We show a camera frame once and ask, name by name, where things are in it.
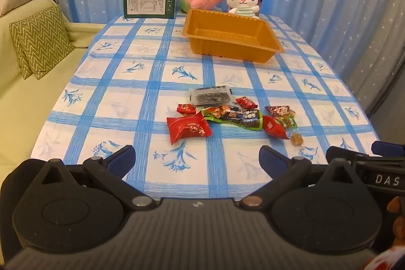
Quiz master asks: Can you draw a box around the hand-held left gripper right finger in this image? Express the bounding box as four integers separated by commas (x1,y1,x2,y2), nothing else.
236,145,361,210

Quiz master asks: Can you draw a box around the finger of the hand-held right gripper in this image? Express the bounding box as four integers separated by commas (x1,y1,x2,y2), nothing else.
326,146,369,167
371,140,405,160

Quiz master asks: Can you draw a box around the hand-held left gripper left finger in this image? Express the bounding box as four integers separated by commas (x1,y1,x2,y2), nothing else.
35,145,155,211

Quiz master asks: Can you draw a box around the large red snack packet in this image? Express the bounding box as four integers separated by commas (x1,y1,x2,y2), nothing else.
167,116,212,145
262,116,290,140

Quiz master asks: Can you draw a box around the brown red candy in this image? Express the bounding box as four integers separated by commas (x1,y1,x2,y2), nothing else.
265,105,296,118

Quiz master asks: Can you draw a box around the small red candy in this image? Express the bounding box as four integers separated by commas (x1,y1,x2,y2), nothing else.
236,97,257,110
176,103,197,115

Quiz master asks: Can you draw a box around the green snack packet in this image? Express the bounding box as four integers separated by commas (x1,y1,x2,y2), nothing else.
201,106,264,130

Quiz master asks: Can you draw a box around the clear packet of dark snack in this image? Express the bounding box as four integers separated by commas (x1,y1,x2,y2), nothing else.
189,85,234,108

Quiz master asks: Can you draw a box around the golden plastic tray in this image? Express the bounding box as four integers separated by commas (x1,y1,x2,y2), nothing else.
183,8,285,63

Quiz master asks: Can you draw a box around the person's right hand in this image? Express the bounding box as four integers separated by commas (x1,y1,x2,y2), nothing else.
387,196,405,244

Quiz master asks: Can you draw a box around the blue checkered floral tablecloth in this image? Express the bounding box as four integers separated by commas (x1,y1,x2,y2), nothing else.
30,13,380,204

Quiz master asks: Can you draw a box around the red white cloth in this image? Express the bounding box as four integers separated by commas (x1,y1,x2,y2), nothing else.
364,248,405,270

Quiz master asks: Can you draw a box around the light green sofa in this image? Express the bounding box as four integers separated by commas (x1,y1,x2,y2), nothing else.
0,0,105,161

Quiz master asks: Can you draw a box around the green zigzag cushion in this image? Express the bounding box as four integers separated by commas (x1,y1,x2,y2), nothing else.
9,4,75,80
14,42,35,80

